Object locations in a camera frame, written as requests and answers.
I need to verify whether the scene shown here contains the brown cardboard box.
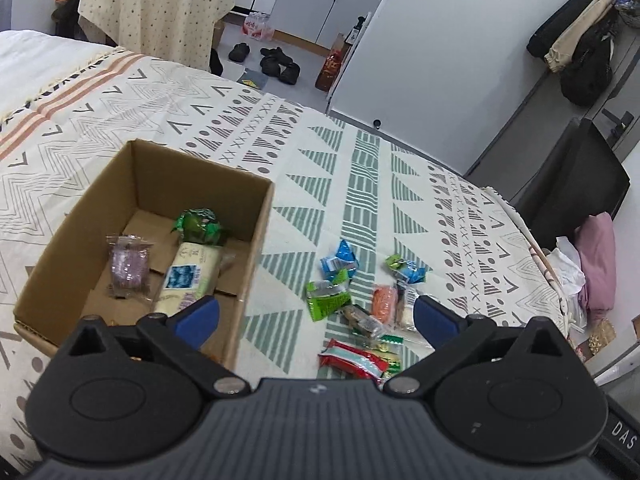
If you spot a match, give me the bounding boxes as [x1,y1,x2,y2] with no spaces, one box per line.
[14,140,274,368]

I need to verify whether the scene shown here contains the patterned bed blanket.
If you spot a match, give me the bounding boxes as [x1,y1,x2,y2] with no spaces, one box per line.
[1,48,568,470]

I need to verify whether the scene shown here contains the white plastic bag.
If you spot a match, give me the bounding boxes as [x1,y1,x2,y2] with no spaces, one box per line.
[547,236,588,333]

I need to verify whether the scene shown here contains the red white snack bar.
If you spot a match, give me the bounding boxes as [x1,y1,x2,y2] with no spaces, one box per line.
[318,339,388,382]

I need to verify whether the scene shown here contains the white bed sheet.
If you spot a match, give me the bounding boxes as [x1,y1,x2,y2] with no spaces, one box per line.
[0,30,113,118]

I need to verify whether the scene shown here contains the table with dotted cream cloth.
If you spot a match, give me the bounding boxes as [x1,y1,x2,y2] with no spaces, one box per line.
[78,0,235,70]

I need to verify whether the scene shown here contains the orange snack packet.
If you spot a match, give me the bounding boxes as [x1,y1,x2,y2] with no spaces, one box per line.
[371,285,398,326]

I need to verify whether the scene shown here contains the black slipper left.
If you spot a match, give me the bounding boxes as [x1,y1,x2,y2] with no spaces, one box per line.
[228,42,250,64]

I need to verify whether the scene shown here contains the green blue candy packet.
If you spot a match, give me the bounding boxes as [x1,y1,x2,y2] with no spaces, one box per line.
[385,255,427,284]

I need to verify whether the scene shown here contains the black chair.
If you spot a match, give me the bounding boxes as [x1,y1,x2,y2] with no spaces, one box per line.
[515,119,630,250]

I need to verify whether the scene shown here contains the pink cloth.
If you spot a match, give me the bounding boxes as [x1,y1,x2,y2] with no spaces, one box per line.
[574,211,616,321]

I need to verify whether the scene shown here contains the blue white snack packet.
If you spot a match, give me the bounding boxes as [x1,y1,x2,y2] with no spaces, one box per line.
[320,240,359,280]

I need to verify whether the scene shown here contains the dark nut bar clear wrapper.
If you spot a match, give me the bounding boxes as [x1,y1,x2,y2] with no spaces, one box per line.
[342,304,384,339]

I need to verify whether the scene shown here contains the black shoes pile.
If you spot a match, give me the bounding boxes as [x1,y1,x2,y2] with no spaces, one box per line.
[260,47,300,86]

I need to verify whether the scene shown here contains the hanging black and beige coats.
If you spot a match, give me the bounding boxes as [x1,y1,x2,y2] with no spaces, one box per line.
[526,0,618,108]

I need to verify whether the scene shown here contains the white kitchen cabinet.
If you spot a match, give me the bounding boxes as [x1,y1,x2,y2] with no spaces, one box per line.
[270,0,382,49]

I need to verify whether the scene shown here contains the white rice cake packet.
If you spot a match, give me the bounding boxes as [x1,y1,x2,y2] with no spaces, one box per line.
[395,282,420,332]

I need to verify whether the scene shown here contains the pack of water bottles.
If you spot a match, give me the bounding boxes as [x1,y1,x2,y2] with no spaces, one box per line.
[241,12,274,42]

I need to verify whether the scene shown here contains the dark green wrapped candy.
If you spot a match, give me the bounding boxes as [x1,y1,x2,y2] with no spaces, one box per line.
[171,208,228,246]

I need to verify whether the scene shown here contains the cream cracker pack blue label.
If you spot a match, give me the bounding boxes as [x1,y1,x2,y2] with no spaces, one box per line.
[153,242,224,316]

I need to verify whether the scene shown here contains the bright green snack packet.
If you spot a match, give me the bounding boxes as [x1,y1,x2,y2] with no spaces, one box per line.
[305,269,352,322]

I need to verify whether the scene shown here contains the purple snack in clear wrapper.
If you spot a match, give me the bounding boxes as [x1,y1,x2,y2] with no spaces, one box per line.
[106,235,153,301]

